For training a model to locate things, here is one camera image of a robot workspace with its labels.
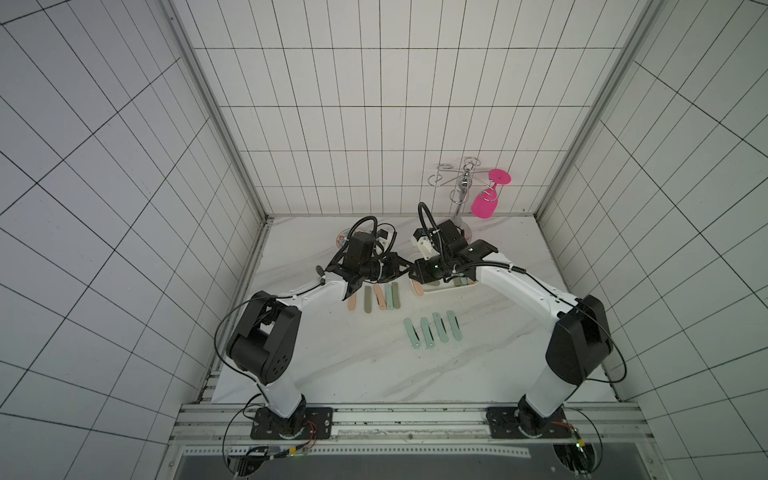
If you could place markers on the pink folding fruit knife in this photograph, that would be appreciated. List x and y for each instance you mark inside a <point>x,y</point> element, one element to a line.
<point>380,296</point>

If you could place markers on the pink wine glass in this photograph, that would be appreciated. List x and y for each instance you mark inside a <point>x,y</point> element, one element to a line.
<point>485,203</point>

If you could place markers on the olive folding fruit knife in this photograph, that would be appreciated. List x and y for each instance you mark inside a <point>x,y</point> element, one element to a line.
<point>395,295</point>

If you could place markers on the aluminium mounting rail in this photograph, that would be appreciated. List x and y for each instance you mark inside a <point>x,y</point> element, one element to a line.
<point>219,425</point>

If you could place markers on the left base plate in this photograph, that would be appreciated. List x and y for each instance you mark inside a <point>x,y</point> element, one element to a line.
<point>291,423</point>

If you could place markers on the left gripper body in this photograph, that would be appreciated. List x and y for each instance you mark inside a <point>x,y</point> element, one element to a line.
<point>382,269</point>

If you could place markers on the chrome glass holder stand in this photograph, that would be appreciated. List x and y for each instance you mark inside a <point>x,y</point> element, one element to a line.
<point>461,176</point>

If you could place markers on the white plastic storage box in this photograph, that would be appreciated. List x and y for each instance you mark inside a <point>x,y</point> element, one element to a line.
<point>441,286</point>

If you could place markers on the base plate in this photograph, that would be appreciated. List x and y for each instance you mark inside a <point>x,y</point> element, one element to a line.
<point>291,423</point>
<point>509,422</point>

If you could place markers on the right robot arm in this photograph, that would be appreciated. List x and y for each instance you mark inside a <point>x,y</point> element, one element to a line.
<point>579,333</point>

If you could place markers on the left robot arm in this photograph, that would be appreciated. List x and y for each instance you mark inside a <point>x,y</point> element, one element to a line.
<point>263,341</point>

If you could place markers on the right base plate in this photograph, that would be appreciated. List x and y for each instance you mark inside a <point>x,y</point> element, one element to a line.
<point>509,422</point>

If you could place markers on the mint folding fruit knife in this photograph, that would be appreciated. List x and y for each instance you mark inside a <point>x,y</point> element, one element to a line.
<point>454,325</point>

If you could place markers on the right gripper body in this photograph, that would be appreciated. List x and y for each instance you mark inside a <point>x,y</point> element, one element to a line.
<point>424,271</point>

